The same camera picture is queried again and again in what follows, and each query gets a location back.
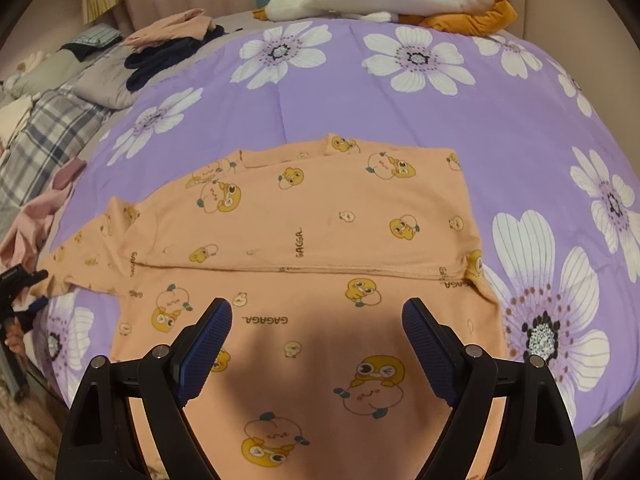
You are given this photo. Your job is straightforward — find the orange mustard cloth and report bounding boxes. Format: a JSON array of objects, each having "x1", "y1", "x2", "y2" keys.
[{"x1": 398, "y1": 0, "x2": 518, "y2": 37}]

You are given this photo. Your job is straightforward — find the grey plaid blanket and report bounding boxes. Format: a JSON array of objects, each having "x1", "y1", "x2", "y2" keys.
[{"x1": 1, "y1": 86, "x2": 111, "y2": 208}]

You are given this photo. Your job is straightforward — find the dark navy clothes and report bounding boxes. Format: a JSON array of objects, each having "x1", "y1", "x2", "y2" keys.
[{"x1": 124, "y1": 25, "x2": 226, "y2": 92}]

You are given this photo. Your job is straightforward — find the pink crumpled garment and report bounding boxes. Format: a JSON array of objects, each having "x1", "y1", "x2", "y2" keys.
[{"x1": 1, "y1": 158, "x2": 87, "y2": 271}]

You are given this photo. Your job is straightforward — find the grey pillow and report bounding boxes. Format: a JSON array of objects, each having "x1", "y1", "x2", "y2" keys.
[{"x1": 70, "y1": 46, "x2": 138, "y2": 110}]

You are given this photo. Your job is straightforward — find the plaid folded cloth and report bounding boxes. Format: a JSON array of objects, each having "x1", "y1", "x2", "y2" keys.
[{"x1": 61, "y1": 23, "x2": 124, "y2": 62}]

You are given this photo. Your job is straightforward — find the purple floral bed sheet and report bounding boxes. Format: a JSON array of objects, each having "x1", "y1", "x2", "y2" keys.
[{"x1": 53, "y1": 20, "x2": 639, "y2": 431}]

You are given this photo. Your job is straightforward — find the orange duck print garment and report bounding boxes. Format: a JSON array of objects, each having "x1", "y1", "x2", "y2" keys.
[{"x1": 34, "y1": 136, "x2": 506, "y2": 479}]

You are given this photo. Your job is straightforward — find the folded pink clothes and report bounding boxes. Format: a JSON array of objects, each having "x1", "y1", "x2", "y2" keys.
[{"x1": 124, "y1": 9, "x2": 215, "y2": 51}]

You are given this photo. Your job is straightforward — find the person's left hand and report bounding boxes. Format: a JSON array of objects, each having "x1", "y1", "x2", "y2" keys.
[{"x1": 4, "y1": 318, "x2": 27, "y2": 362}]

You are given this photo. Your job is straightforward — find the cream clothes pile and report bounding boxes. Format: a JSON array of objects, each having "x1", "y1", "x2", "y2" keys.
[{"x1": 0, "y1": 96, "x2": 34, "y2": 151}]

